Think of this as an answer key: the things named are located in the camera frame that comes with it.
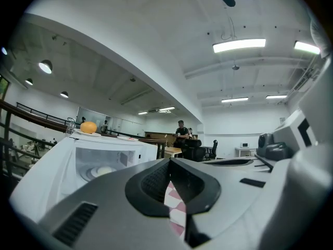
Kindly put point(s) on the round pendant lamp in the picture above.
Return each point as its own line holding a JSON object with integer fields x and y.
{"x": 45, "y": 67}
{"x": 29, "y": 82}
{"x": 64, "y": 94}

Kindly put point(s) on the white microwave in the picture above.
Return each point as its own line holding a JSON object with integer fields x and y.
{"x": 109, "y": 142}

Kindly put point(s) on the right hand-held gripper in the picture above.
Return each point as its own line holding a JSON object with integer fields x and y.
{"x": 291, "y": 129}

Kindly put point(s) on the black office chair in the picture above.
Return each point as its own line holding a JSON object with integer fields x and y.
{"x": 212, "y": 150}
{"x": 193, "y": 150}

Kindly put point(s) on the pale round disc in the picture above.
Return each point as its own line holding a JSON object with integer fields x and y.
{"x": 105, "y": 170}

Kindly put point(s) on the white desk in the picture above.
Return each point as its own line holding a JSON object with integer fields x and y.
{"x": 245, "y": 150}

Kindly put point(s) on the wall poster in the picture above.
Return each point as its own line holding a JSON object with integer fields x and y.
{"x": 282, "y": 120}

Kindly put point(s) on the person's grey shirt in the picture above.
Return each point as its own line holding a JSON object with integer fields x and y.
{"x": 318, "y": 35}

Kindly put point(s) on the long ceiling light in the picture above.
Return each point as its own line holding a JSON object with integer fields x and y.
{"x": 307, "y": 47}
{"x": 167, "y": 109}
{"x": 239, "y": 45}
{"x": 142, "y": 112}
{"x": 276, "y": 97}
{"x": 235, "y": 99}

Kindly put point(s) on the brown wooden counter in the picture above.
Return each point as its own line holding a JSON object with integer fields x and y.
{"x": 156, "y": 137}

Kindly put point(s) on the orange round fruit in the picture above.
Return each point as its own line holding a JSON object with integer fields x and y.
{"x": 88, "y": 127}

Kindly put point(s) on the wooden table white legs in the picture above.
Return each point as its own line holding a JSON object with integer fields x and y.
{"x": 173, "y": 150}

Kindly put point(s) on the small white countertop oven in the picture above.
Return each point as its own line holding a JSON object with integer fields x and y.
{"x": 245, "y": 145}

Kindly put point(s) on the red white checkered tablecloth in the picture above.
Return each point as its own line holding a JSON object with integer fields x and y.
{"x": 177, "y": 202}

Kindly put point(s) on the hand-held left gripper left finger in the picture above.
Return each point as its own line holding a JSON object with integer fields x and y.
{"x": 109, "y": 204}

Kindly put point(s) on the black railing wooden handrail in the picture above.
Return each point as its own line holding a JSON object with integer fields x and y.
{"x": 39, "y": 118}

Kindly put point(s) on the white round plate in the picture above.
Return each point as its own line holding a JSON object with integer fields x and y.
{"x": 94, "y": 173}
{"x": 87, "y": 134}
{"x": 122, "y": 138}

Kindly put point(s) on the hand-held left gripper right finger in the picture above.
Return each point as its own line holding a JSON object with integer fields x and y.
{"x": 229, "y": 191}

